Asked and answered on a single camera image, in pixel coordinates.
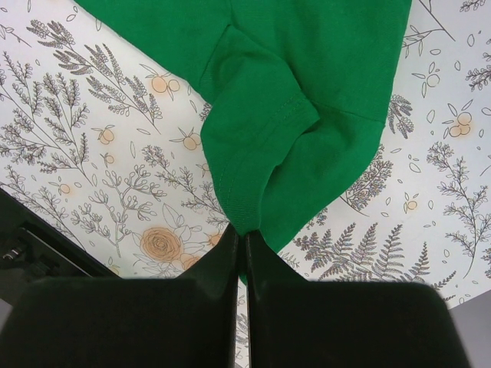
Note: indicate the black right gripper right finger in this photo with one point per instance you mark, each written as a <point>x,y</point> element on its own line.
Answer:
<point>294,322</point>

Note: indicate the green t shirt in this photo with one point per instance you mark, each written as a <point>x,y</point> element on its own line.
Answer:
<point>299,94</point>

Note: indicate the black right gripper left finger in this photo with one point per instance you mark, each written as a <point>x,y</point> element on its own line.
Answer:
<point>188,321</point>

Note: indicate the floral patterned table mat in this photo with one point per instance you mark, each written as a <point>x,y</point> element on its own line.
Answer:
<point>103,143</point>

